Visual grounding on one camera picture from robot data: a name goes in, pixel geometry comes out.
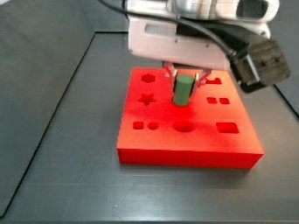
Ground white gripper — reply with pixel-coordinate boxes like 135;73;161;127
129;17;230;93

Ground green cylinder peg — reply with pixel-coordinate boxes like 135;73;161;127
173;74;195;106

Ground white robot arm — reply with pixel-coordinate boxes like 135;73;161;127
126;0;289;93

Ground red shape sorting block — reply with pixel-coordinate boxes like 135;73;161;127
117;68;265;169

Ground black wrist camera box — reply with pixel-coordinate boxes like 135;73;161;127
230;39;291;93

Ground black cable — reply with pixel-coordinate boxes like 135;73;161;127
98;0;239;60

